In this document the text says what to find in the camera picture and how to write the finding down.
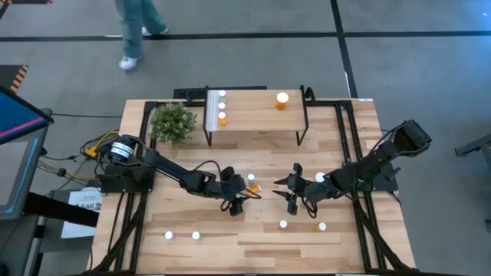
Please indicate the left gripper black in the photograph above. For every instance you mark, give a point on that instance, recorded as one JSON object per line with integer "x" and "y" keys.
{"x": 227, "y": 172}

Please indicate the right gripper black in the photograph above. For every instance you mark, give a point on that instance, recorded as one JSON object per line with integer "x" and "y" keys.
{"x": 297, "y": 169}

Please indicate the small orange pill bottle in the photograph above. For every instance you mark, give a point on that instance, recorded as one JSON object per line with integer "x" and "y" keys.
{"x": 256, "y": 188}
{"x": 222, "y": 115}
{"x": 322, "y": 226}

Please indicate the large orange pill bottle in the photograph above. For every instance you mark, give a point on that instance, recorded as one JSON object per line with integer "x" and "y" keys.
{"x": 282, "y": 98}
{"x": 319, "y": 176}

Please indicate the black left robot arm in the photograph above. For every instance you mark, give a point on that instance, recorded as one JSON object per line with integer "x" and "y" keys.
{"x": 169, "y": 168}

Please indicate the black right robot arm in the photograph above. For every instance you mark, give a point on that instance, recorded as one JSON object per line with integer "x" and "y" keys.
{"x": 383, "y": 153}

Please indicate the wooden shelf with black legs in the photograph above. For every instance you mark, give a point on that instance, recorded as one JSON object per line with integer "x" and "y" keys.
{"x": 253, "y": 115}

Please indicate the artificial plant in black pot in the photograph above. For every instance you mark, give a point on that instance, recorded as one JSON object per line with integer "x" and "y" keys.
{"x": 172, "y": 122}

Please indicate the black power strip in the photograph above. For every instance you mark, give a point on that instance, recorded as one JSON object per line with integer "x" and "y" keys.
{"x": 190, "y": 94}

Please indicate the white label sticker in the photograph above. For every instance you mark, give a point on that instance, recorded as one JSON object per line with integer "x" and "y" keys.
{"x": 366, "y": 100}

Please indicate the white paper sheet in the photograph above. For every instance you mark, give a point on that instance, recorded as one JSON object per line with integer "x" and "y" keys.
{"x": 82, "y": 199}

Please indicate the black stand beam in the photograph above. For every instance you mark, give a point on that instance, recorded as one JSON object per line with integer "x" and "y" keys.
{"x": 61, "y": 210}

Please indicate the grey metal stand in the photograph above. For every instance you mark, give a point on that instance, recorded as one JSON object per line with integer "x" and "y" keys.
{"x": 473, "y": 147}

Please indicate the person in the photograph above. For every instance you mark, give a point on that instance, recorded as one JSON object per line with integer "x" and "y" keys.
{"x": 132, "y": 30}

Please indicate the large monitor with blue screen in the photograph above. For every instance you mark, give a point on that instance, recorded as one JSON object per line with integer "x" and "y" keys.
{"x": 19, "y": 115}

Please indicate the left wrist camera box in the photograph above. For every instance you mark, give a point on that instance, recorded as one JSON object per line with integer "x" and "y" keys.
{"x": 232, "y": 188}

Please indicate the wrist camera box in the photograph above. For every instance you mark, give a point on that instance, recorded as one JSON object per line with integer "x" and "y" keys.
{"x": 232, "y": 188}
{"x": 314, "y": 191}

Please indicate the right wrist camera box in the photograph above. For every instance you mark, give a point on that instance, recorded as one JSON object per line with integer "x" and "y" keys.
{"x": 314, "y": 191}

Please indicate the black aluminium rig frame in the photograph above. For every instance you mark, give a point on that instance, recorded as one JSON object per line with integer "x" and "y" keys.
{"x": 137, "y": 230}

